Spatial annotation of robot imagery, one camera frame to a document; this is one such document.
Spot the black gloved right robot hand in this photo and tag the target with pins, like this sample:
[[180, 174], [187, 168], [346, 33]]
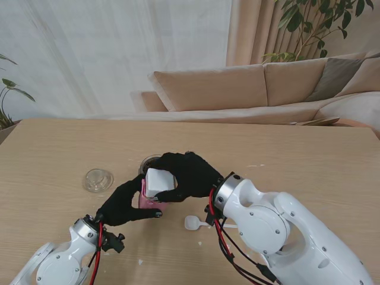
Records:
[[193, 178]]

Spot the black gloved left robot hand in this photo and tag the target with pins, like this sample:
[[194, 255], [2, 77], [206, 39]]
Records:
[[118, 207]]

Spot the pink square coffee jar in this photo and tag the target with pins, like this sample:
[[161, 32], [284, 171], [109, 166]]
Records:
[[148, 203]]

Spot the clear glass jar lid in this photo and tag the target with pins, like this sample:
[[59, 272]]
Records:
[[98, 181]]

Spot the white square jar cap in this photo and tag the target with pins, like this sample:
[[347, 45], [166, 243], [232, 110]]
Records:
[[158, 182]]

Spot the glass jar of coffee beans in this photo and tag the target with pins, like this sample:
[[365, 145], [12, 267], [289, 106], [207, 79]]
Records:
[[145, 163]]

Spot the white plastic spoon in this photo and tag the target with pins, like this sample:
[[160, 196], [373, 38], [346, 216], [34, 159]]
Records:
[[191, 222]]

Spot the beige sofa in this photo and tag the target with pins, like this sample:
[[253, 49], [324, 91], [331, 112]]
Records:
[[213, 92]]

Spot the gray planter box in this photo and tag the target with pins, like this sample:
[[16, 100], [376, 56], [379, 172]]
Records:
[[7, 132]]

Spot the brown cardboard piece on sofa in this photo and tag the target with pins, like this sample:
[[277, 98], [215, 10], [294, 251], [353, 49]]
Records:
[[317, 121]]

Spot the white sheer curtain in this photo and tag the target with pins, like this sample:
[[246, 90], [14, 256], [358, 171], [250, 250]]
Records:
[[104, 53]]

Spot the beige pleated curtain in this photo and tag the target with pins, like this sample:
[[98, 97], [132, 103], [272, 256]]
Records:
[[255, 32]]

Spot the broad leaf green plant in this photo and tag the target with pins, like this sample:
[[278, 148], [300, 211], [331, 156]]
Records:
[[9, 84]]

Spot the gray sofa cushion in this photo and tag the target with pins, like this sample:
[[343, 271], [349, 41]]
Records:
[[332, 77]]

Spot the white sofa cushion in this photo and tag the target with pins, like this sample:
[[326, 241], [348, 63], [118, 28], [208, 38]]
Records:
[[353, 110]]

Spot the tall leafy green plant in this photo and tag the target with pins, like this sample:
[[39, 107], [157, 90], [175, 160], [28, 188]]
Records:
[[297, 20]]

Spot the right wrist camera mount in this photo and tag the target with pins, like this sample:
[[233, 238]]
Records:
[[210, 215]]

